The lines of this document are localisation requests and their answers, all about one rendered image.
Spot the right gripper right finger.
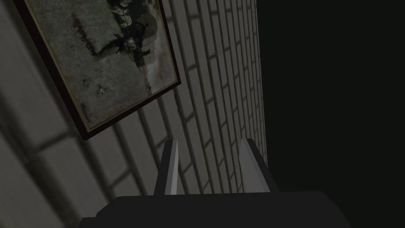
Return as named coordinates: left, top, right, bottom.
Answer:
left=238, top=137, right=280, bottom=194

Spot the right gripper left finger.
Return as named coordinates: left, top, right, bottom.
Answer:
left=153, top=139, right=180, bottom=196

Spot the dark framed wall picture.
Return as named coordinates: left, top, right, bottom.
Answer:
left=12, top=0, right=182, bottom=141

